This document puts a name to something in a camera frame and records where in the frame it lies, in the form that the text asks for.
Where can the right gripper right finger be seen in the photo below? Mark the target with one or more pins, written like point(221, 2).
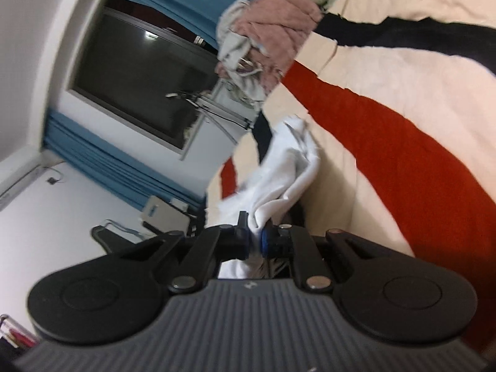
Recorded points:
point(290, 252)

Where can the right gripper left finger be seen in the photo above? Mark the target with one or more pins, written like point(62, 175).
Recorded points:
point(214, 246)

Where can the white t-shirt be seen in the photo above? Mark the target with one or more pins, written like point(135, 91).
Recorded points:
point(290, 166)

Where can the pile of light clothes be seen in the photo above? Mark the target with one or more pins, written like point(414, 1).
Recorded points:
point(248, 58)

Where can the white black chair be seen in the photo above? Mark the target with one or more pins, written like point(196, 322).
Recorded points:
point(161, 216)

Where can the striped fleece blanket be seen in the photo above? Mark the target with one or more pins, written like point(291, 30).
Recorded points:
point(399, 95)

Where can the dark window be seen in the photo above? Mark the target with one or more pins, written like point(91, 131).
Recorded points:
point(134, 63)

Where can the pink fluffy blanket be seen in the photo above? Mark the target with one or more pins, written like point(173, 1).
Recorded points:
point(279, 27)

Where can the white air conditioner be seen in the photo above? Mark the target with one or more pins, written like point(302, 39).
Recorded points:
point(22, 168)

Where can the camera tripod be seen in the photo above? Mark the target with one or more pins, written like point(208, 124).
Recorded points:
point(219, 108)

